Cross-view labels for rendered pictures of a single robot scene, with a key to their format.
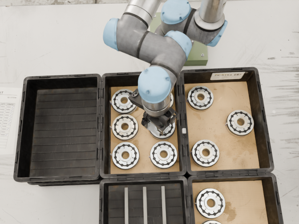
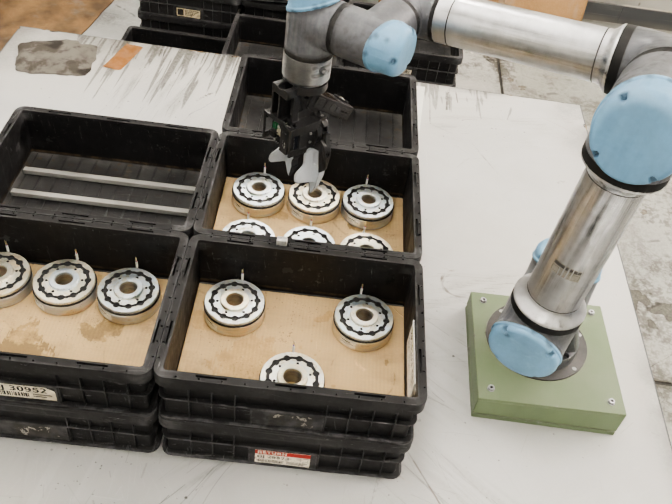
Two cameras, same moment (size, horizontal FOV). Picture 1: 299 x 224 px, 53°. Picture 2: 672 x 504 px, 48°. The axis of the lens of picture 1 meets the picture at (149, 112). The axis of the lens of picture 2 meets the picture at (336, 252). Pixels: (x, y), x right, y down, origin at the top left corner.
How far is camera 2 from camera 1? 1.09 m
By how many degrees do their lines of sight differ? 47
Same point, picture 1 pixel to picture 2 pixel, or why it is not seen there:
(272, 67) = not seen: outside the picture
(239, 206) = (103, 349)
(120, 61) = (476, 260)
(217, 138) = (263, 342)
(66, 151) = not seen: hidden behind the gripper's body
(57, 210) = not seen: hidden behind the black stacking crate
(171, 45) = (382, 17)
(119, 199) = (182, 181)
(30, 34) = (528, 147)
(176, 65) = (345, 23)
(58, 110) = (361, 133)
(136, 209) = (157, 200)
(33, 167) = (266, 100)
